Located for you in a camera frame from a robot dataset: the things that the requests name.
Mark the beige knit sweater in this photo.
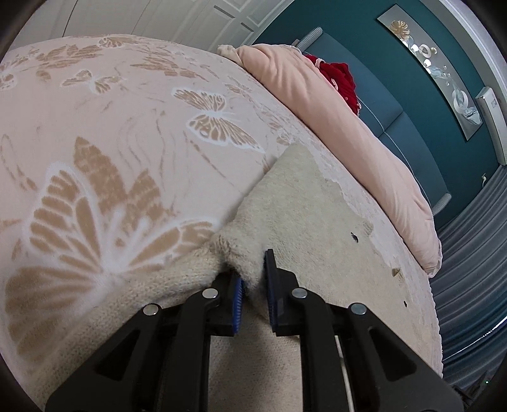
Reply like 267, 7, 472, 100
29, 143, 401, 412

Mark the long framed wall art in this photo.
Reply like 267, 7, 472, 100
376, 5, 484, 141

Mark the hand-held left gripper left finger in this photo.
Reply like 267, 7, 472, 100
45, 273, 245, 412

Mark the pink duvet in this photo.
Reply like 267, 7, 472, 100
217, 43, 442, 278

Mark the pink butterfly print blanket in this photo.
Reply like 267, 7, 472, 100
0, 35, 444, 401

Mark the white wardrobe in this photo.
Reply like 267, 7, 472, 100
12, 0, 286, 52

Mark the white wall air conditioner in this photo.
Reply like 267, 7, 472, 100
475, 87, 507, 165

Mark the red cloth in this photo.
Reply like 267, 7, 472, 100
303, 53, 362, 117

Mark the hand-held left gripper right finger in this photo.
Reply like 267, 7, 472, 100
263, 249, 464, 412

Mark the grey curtain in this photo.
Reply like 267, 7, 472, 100
430, 164, 507, 397

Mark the blue padded headboard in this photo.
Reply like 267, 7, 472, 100
253, 27, 452, 216

